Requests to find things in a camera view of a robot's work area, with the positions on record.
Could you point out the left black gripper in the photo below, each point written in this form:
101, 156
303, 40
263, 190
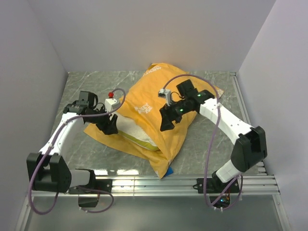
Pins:
109, 127

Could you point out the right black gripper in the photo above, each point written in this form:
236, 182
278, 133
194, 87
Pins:
168, 116

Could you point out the cream pillow yellow trim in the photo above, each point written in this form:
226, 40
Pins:
131, 131

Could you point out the blue and orange pillowcase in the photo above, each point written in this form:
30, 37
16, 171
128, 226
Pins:
157, 112

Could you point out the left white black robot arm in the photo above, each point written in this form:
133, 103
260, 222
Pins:
47, 169

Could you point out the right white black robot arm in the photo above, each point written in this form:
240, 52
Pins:
206, 104

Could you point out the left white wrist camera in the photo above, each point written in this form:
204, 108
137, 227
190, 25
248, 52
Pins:
111, 104

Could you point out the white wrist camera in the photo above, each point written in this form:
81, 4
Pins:
166, 94
111, 104

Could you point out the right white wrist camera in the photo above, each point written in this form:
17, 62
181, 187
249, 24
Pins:
166, 94

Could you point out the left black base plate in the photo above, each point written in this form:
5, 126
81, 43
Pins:
99, 185

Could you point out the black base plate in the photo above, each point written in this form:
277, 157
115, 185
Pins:
207, 185
99, 185

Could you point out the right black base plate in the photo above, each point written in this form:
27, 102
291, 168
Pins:
207, 185

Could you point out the aluminium mounting rail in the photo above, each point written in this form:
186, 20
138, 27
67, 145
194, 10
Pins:
183, 186

